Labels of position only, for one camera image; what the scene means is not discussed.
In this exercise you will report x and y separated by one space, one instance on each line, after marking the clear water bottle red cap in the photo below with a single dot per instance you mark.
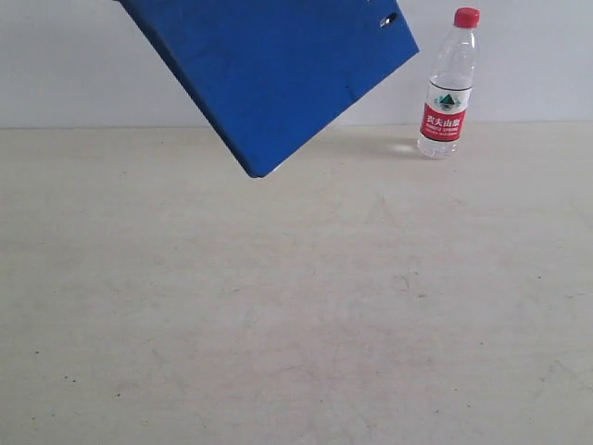
450 87

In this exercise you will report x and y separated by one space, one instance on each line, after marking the blue ring binder notebook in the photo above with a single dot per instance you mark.
269 75

